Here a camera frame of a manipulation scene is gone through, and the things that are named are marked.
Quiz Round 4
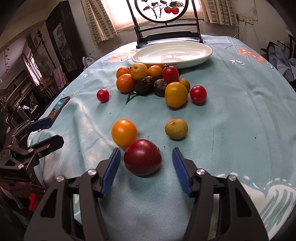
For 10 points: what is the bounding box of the smartphone on table edge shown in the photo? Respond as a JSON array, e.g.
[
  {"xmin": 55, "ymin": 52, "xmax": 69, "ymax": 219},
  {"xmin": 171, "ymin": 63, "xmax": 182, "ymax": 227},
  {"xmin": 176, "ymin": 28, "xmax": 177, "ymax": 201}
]
[{"xmin": 48, "ymin": 96, "xmax": 71, "ymax": 121}]

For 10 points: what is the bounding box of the small yellow-green fruit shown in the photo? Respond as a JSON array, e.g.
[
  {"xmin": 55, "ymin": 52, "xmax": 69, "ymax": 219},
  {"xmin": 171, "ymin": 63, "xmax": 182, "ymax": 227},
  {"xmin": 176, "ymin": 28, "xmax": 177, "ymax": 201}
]
[{"xmin": 179, "ymin": 78, "xmax": 191, "ymax": 92}]

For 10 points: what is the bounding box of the white oval plate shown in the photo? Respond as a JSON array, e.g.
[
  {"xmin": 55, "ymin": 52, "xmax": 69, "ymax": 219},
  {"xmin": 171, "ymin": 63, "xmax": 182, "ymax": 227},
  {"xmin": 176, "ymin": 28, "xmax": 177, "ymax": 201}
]
[{"xmin": 132, "ymin": 41, "xmax": 213, "ymax": 69}]

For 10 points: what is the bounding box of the red tomato with stem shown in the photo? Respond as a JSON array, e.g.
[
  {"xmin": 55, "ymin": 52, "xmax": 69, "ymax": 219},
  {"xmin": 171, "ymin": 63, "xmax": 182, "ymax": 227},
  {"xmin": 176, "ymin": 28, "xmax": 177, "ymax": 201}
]
[{"xmin": 162, "ymin": 64, "xmax": 179, "ymax": 83}]

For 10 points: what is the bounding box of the greenish yellow round fruit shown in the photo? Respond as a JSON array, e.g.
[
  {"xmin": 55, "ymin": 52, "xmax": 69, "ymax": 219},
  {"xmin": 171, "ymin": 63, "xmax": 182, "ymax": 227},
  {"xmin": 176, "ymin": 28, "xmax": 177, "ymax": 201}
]
[{"xmin": 165, "ymin": 118, "xmax": 188, "ymax": 140}]

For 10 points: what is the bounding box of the white wall socket cable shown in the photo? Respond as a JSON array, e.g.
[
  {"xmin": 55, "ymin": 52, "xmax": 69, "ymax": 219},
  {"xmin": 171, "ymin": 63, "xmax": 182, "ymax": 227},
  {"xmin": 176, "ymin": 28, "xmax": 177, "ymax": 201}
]
[{"xmin": 233, "ymin": 14, "xmax": 254, "ymax": 39}]

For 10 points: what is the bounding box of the large orange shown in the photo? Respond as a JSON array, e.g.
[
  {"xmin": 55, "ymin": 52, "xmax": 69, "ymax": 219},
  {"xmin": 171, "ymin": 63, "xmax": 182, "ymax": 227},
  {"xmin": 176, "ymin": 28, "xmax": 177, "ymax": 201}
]
[{"xmin": 111, "ymin": 119, "xmax": 137, "ymax": 149}]

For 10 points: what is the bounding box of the yellow guava fruit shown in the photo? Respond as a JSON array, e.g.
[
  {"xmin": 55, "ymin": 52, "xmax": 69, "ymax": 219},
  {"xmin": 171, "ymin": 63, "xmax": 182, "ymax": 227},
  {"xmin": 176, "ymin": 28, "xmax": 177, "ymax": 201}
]
[{"xmin": 130, "ymin": 63, "xmax": 148, "ymax": 81}]

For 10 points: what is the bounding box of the checked curtain left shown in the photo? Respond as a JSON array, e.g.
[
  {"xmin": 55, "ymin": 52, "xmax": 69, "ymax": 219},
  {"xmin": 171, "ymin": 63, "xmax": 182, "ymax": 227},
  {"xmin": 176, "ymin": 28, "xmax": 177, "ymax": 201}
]
[{"xmin": 80, "ymin": 0, "xmax": 117, "ymax": 45}]

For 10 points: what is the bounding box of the black framed persimmon screen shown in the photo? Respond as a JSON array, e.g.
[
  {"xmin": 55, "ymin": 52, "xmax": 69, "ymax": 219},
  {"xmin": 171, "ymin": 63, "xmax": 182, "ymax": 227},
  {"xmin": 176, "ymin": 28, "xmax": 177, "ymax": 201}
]
[{"xmin": 126, "ymin": 1, "xmax": 203, "ymax": 49}]

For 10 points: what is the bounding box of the light blue printed tablecloth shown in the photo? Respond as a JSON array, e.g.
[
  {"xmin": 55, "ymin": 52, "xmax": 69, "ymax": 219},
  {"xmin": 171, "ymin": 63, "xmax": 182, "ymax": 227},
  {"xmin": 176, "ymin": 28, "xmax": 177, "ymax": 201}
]
[{"xmin": 28, "ymin": 35, "xmax": 295, "ymax": 240}]

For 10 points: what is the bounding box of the red cherry tomato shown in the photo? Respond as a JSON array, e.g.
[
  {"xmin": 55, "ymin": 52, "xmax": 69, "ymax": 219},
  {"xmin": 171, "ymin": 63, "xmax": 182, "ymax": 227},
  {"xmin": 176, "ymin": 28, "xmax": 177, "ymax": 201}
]
[
  {"xmin": 190, "ymin": 85, "xmax": 207, "ymax": 104},
  {"xmin": 96, "ymin": 89, "xmax": 110, "ymax": 103}
]

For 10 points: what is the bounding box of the mandarin orange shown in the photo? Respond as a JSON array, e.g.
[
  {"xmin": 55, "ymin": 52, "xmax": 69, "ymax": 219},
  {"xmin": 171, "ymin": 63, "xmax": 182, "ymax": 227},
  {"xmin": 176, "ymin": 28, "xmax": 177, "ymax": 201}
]
[
  {"xmin": 116, "ymin": 66, "xmax": 130, "ymax": 79},
  {"xmin": 116, "ymin": 73, "xmax": 136, "ymax": 93}
]

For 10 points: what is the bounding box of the large yellow-orange tomato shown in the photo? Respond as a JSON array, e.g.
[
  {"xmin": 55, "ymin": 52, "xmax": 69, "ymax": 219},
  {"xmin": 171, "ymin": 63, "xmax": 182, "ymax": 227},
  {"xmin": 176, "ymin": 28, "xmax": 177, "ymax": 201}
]
[{"xmin": 165, "ymin": 82, "xmax": 188, "ymax": 108}]

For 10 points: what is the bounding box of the dark brown passion fruit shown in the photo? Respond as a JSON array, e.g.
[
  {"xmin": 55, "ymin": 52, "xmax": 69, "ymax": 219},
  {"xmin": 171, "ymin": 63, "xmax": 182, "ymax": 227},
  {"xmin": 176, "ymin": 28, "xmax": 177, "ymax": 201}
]
[{"xmin": 134, "ymin": 76, "xmax": 154, "ymax": 96}]

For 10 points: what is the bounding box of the small orange back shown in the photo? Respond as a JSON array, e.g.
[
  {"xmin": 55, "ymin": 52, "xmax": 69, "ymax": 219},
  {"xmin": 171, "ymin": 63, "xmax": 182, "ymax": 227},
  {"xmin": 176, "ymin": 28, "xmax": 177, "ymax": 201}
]
[{"xmin": 147, "ymin": 65, "xmax": 163, "ymax": 80}]

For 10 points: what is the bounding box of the checked curtain right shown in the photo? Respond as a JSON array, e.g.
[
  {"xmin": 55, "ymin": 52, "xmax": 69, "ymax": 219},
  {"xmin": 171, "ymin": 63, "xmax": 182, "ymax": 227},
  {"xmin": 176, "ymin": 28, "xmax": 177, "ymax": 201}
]
[{"xmin": 200, "ymin": 0, "xmax": 238, "ymax": 27}]

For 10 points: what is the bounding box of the blue clothes pile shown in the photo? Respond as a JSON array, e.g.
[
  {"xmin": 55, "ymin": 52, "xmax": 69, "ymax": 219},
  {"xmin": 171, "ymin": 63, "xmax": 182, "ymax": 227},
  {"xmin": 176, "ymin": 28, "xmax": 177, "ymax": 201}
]
[{"xmin": 261, "ymin": 42, "xmax": 295, "ymax": 83}]

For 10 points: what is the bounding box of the dark red apple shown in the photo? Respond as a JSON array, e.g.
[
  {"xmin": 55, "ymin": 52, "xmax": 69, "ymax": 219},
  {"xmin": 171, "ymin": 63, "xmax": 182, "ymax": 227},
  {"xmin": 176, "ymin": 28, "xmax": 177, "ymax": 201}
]
[{"xmin": 124, "ymin": 139, "xmax": 162, "ymax": 176}]

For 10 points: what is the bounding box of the checked curtain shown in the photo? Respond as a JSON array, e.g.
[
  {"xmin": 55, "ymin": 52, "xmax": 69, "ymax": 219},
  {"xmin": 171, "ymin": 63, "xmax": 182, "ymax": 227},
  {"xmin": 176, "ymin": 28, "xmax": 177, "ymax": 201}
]
[
  {"xmin": 80, "ymin": 0, "xmax": 117, "ymax": 45},
  {"xmin": 200, "ymin": 0, "xmax": 238, "ymax": 27}
]

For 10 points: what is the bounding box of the dark framed wall picture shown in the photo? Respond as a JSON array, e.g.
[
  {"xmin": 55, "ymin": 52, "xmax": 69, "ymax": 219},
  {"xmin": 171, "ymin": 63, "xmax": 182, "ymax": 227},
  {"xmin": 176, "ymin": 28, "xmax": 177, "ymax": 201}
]
[{"xmin": 45, "ymin": 1, "xmax": 85, "ymax": 82}]

